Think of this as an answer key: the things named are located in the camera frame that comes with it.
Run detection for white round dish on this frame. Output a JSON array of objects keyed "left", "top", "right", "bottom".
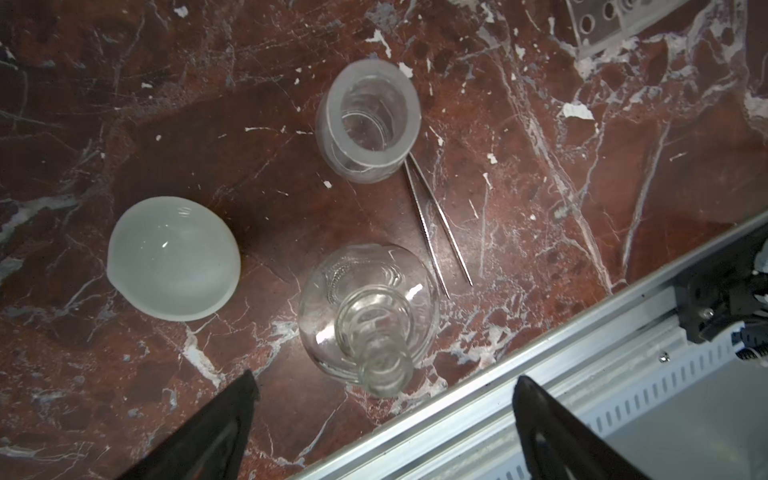
[{"left": 106, "top": 196, "right": 241, "bottom": 322}]

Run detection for clear test tube rack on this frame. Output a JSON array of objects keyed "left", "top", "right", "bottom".
[{"left": 565, "top": 0, "right": 687, "bottom": 60}]

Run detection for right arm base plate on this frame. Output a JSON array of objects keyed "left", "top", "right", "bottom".
[{"left": 675, "top": 226, "right": 767, "bottom": 361}]

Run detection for aluminium front rail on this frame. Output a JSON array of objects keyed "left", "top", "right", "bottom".
[{"left": 293, "top": 209, "right": 768, "bottom": 480}]

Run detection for glass petri dish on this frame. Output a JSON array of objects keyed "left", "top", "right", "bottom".
[{"left": 298, "top": 244, "right": 439, "bottom": 398}]

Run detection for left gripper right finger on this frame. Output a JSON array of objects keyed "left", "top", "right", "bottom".
[{"left": 512, "top": 376, "right": 647, "bottom": 479}]

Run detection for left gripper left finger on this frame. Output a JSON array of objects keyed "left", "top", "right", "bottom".
[{"left": 120, "top": 370, "right": 259, "bottom": 479}]

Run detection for metal tweezers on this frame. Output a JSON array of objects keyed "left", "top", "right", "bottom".
[{"left": 403, "top": 152, "right": 475, "bottom": 300}]

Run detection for small glass jar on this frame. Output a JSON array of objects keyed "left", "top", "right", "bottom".
[{"left": 315, "top": 59, "right": 422, "bottom": 184}]

